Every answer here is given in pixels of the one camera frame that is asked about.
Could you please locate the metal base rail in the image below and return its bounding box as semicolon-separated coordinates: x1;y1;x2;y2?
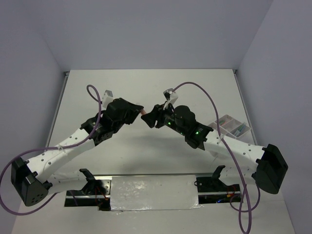
64;174;241;212

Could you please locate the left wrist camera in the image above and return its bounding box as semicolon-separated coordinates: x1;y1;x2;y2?
101;90;114;109

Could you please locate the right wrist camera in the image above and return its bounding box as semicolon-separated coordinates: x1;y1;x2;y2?
163;88;178;110

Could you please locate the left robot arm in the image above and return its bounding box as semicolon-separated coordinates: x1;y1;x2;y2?
11;98;144;207

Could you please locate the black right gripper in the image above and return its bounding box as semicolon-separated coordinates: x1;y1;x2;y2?
140;100;187;136

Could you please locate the white divided organizer tray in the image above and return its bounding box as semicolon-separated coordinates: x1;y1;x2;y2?
207;114;251;156

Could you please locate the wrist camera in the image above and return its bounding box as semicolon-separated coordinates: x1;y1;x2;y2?
163;88;178;110
101;90;114;109

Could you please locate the orange highlighter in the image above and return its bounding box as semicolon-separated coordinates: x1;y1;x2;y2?
140;110;147;116

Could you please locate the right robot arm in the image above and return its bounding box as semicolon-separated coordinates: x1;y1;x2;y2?
141;104;288;195

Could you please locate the silver foil sheet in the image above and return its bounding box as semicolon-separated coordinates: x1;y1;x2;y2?
110;175;199;211

